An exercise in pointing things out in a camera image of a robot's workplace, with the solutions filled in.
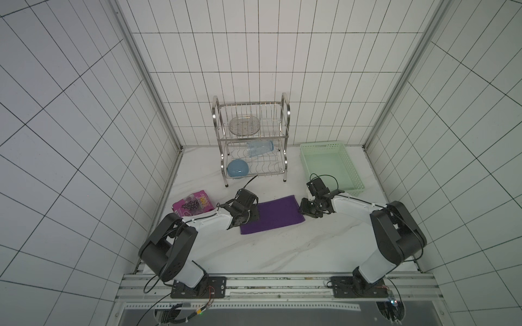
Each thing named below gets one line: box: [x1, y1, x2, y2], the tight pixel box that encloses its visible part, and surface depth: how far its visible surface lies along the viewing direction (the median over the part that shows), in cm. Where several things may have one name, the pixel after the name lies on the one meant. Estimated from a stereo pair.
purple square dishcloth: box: [239, 194, 306, 235], surface depth 91 cm
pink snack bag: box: [171, 190, 215, 218], surface depth 92 cm
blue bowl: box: [227, 158, 249, 178], surface depth 103 cm
